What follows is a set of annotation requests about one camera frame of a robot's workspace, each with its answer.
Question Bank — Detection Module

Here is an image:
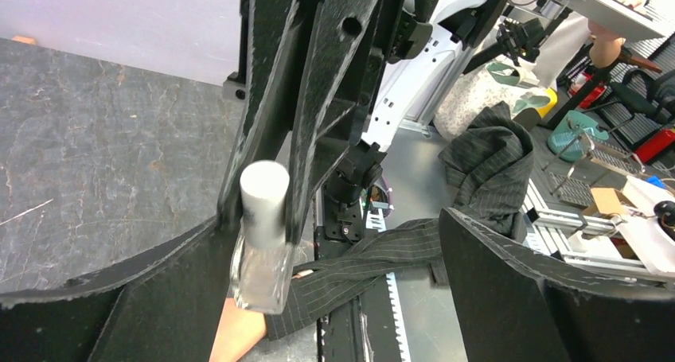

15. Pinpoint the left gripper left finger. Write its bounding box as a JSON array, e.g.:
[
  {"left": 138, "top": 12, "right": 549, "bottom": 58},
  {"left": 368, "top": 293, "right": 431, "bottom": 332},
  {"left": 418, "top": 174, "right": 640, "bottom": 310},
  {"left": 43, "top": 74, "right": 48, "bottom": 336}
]
[{"left": 1, "top": 219, "right": 236, "bottom": 361}]

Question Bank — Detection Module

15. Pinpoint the tan block right wall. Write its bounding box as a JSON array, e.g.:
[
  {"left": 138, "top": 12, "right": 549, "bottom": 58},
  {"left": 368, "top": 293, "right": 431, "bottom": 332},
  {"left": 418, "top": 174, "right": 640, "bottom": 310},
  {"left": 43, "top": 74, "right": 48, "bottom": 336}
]
[{"left": 12, "top": 36, "right": 37, "bottom": 45}]

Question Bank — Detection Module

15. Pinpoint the mannequin hand with red nails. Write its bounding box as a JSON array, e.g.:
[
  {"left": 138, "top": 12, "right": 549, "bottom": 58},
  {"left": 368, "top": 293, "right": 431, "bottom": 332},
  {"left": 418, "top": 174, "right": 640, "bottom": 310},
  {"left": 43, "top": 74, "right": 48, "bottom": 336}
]
[{"left": 208, "top": 268, "right": 312, "bottom": 362}]

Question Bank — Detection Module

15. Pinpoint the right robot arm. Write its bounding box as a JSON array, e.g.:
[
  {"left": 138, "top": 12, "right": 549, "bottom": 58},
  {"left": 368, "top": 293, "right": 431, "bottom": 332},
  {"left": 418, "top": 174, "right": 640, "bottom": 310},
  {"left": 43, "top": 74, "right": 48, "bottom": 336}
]
[{"left": 217, "top": 0, "right": 508, "bottom": 244}]

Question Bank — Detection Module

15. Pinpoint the clear nail polish bottle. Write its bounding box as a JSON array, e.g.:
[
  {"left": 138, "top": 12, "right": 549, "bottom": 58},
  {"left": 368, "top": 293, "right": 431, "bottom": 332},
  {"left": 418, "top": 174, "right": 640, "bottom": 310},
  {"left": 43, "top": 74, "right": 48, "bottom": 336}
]
[{"left": 230, "top": 160, "right": 295, "bottom": 314}]

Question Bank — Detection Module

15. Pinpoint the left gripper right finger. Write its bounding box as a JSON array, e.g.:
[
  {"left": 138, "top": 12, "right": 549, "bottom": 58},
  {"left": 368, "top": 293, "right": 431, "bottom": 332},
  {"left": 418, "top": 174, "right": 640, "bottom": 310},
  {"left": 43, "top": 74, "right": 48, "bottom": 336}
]
[{"left": 439, "top": 208, "right": 674, "bottom": 361}]

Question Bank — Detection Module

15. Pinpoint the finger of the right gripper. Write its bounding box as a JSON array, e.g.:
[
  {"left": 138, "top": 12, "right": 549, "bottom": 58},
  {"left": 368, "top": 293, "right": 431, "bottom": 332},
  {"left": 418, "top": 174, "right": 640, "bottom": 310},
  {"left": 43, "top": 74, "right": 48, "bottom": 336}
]
[
  {"left": 284, "top": 0, "right": 382, "bottom": 244},
  {"left": 217, "top": 0, "right": 297, "bottom": 231}
]

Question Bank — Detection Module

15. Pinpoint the black pinstripe sleeve forearm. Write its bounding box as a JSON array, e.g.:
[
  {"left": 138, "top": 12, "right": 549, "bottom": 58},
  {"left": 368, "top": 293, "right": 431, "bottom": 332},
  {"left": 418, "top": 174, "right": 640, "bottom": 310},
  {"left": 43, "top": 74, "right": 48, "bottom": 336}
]
[{"left": 263, "top": 101, "right": 536, "bottom": 342}]

